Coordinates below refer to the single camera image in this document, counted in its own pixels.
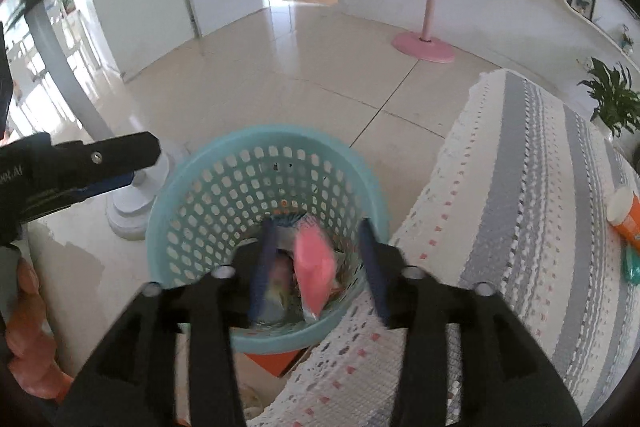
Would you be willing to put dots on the person's left hand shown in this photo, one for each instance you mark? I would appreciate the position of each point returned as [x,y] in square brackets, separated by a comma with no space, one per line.
[30,342]

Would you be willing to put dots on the potted green plant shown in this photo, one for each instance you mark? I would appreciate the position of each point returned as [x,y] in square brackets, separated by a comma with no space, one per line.
[617,99]

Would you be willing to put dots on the teal plastic basket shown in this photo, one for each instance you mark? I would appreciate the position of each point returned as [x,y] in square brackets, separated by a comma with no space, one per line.
[225,187]

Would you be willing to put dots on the white curved wall shelf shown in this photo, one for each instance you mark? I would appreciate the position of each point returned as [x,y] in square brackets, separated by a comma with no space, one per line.
[600,32]

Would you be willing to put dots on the framed butterfly picture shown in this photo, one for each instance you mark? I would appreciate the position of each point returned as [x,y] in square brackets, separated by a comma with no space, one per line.
[582,1]

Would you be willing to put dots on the teal wrapper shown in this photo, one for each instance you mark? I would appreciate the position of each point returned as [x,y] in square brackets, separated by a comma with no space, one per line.
[632,267]

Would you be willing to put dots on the orange paper cup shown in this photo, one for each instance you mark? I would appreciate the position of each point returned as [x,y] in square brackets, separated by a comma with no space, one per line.
[627,217]

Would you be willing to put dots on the orange box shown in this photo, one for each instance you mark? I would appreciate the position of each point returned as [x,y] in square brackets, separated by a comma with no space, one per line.
[272,362]

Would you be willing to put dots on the pink snack packet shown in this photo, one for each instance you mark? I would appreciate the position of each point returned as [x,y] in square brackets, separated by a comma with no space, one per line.
[312,269]

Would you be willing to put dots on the small figurine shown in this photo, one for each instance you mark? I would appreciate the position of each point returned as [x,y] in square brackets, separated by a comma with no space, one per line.
[625,38]

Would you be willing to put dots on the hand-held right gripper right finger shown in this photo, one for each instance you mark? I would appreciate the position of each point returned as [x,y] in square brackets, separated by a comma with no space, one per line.
[372,269]

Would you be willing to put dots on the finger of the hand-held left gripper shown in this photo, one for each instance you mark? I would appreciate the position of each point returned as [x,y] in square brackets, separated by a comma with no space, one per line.
[110,154]
[107,184]

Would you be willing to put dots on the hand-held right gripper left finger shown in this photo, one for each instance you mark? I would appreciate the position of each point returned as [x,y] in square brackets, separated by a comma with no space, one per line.
[262,269]

